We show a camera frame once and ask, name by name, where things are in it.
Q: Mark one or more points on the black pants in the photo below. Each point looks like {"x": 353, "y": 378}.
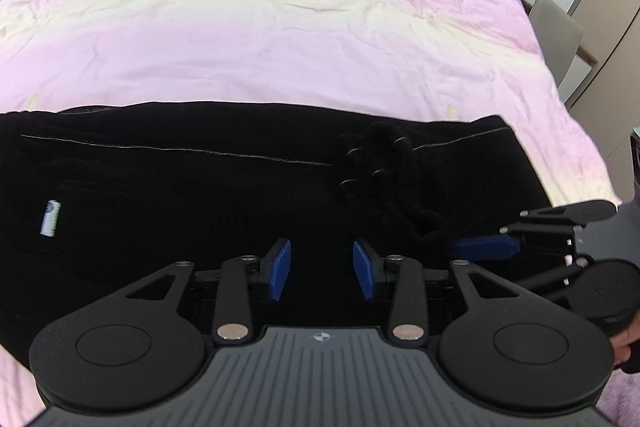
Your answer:
{"x": 94, "y": 198}

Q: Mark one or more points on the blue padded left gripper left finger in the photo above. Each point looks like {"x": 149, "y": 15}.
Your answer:
{"x": 246, "y": 289}

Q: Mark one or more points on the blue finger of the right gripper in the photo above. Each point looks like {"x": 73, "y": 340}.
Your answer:
{"x": 497, "y": 247}

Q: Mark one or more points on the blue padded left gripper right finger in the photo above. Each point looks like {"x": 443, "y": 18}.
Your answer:
{"x": 395, "y": 288}

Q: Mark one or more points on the grey bedside chair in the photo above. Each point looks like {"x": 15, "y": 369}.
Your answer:
{"x": 558, "y": 35}

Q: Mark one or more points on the person hand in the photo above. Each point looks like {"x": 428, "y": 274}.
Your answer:
{"x": 621, "y": 342}

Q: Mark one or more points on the pink bed cover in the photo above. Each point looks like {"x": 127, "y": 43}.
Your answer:
{"x": 496, "y": 355}

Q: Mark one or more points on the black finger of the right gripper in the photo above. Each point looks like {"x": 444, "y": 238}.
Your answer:
{"x": 564, "y": 220}

